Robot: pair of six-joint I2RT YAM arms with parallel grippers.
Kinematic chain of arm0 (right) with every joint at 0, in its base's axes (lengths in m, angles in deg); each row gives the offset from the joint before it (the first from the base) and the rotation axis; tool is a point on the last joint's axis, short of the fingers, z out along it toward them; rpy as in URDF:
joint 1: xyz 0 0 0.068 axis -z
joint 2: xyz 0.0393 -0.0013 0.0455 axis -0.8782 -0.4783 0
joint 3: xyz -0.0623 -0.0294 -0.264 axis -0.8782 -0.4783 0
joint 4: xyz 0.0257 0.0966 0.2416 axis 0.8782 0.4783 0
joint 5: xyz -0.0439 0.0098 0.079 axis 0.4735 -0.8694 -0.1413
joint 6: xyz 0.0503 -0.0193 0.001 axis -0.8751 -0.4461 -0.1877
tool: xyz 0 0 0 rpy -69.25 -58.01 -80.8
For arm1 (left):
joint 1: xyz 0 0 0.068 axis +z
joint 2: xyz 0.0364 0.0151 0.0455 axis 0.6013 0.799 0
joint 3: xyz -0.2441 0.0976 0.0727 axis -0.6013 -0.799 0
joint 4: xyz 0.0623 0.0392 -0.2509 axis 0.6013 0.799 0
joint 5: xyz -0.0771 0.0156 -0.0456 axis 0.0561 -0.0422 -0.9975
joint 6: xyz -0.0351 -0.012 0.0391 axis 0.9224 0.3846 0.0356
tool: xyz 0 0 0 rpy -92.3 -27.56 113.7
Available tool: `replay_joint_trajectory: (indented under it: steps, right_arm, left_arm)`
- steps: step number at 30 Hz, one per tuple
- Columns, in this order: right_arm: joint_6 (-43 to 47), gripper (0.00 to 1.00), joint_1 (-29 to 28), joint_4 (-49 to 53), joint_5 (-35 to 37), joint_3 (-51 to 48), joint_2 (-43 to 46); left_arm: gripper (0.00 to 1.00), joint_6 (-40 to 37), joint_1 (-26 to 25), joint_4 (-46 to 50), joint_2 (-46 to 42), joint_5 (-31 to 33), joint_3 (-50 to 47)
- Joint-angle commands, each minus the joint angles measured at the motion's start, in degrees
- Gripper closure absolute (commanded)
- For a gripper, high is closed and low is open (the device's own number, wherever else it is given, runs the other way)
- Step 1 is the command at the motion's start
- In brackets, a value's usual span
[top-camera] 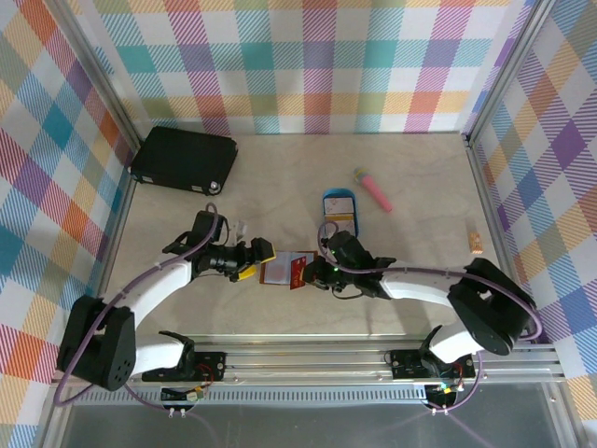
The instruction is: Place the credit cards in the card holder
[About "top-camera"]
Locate brown leather card holder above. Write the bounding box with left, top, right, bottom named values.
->
left=257, top=250, right=322, bottom=291

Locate dark red credit card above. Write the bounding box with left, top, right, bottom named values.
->
left=288, top=254, right=312, bottom=291

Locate white printed card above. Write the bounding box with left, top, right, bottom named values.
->
left=325, top=196, right=355, bottom=215

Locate blue card tin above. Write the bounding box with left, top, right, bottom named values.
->
left=320, top=187, right=361, bottom=237

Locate pink toy microphone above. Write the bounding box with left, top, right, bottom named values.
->
left=352, top=166, right=395, bottom=215

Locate black hard case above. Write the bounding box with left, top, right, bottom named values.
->
left=129, top=124, right=241, bottom=197

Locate perforated metal strip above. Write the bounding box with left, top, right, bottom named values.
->
left=60, top=387, right=568, bottom=410

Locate small controller board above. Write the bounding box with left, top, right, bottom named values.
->
left=424, top=383, right=463, bottom=408
left=160, top=385, right=207, bottom=406

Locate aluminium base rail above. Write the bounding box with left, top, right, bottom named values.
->
left=50, top=336, right=568, bottom=389

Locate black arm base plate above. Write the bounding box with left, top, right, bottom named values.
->
left=389, top=348, right=478, bottom=380
left=141, top=349, right=229, bottom=383

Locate aluminium table side rail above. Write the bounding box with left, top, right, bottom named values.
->
left=465, top=138, right=536, bottom=344
left=58, top=148, right=139, bottom=356

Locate aluminium frame post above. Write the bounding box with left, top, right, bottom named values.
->
left=53, top=0, right=145, bottom=153
left=460, top=0, right=557, bottom=149

